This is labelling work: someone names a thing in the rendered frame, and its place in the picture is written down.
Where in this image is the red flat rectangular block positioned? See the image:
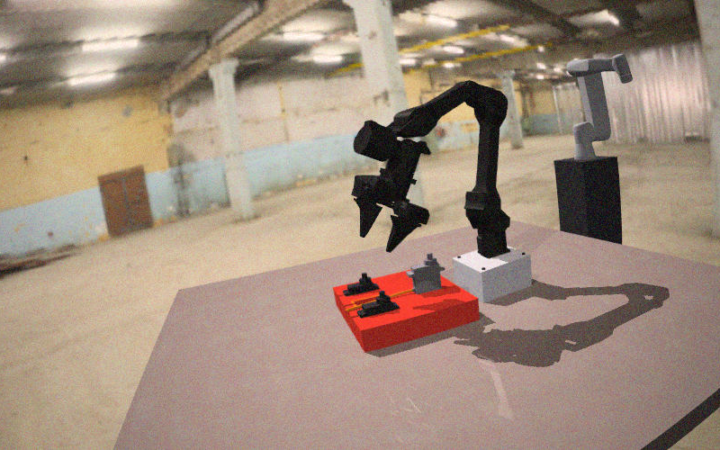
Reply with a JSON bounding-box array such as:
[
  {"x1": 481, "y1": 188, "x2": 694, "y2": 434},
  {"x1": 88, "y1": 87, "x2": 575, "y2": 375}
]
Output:
[{"x1": 332, "y1": 271, "x2": 480, "y2": 352}]

